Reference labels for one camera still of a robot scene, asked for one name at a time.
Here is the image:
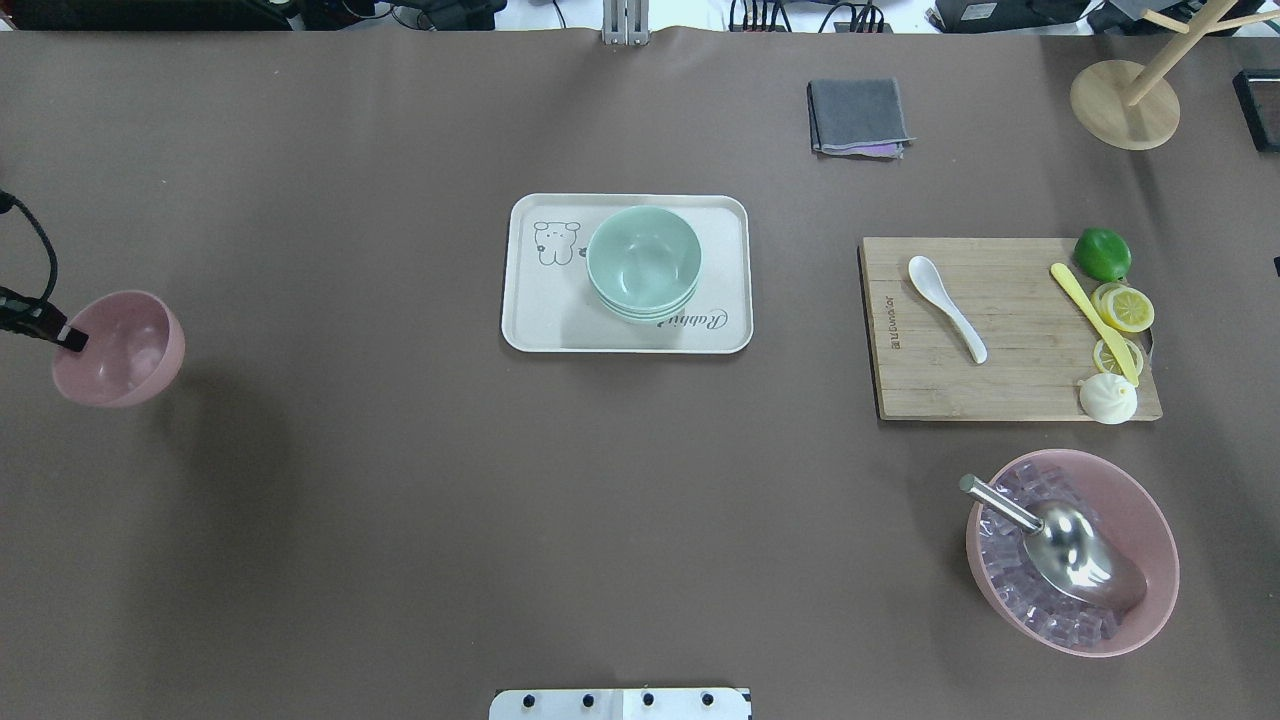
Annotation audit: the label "white ceramic spoon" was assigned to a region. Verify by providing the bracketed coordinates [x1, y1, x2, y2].
[908, 255, 989, 365]

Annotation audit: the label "green bowl stack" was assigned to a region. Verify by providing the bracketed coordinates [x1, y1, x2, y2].
[585, 206, 704, 324]

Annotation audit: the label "large pink ice bowl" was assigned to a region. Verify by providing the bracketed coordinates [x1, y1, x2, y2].
[965, 448, 1181, 659]

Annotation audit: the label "cream rabbit tray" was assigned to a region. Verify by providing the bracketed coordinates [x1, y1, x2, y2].
[500, 193, 754, 354]

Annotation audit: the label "grey folded cloth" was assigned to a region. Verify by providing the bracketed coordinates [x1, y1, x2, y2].
[806, 78, 914, 154]

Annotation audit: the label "purple cloth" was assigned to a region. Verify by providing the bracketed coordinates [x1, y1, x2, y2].
[817, 142, 904, 159]

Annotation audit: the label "wooden cutting board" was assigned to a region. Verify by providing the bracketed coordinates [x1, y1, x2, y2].
[858, 236, 1164, 421]

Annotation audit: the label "metal scoop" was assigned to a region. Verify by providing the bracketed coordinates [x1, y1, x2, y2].
[959, 474, 1148, 612]

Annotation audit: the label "green lime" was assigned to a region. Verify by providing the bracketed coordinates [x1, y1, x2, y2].
[1071, 227, 1133, 283]

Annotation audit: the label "lower lemon slice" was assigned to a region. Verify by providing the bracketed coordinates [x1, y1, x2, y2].
[1092, 340, 1146, 375]

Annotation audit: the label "lemon slice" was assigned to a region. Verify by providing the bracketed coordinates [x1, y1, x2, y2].
[1091, 282, 1155, 333]
[1092, 340, 1146, 375]

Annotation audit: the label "clear ice cubes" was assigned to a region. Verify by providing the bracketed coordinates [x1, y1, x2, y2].
[978, 460, 1126, 650]

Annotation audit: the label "yellow plastic knife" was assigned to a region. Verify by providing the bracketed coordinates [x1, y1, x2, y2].
[1050, 263, 1140, 386]

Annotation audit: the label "upper lemon slice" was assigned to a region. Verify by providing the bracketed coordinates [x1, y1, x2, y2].
[1091, 282, 1155, 333]

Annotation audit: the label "wooden mug tree stand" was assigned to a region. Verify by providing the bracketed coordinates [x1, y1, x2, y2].
[1070, 1, 1279, 151]

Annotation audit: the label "black device at edge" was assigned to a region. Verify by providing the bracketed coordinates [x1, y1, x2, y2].
[1231, 68, 1279, 152]

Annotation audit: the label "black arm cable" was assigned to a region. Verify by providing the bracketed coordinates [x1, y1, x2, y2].
[0, 190, 59, 306]

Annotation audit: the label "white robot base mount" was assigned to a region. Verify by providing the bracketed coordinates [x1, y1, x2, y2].
[488, 687, 753, 719]

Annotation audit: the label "aluminium frame post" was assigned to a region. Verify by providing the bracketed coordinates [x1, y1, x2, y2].
[602, 0, 650, 46]

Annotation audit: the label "metal board handle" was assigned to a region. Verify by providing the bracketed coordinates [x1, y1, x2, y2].
[1140, 327, 1155, 369]

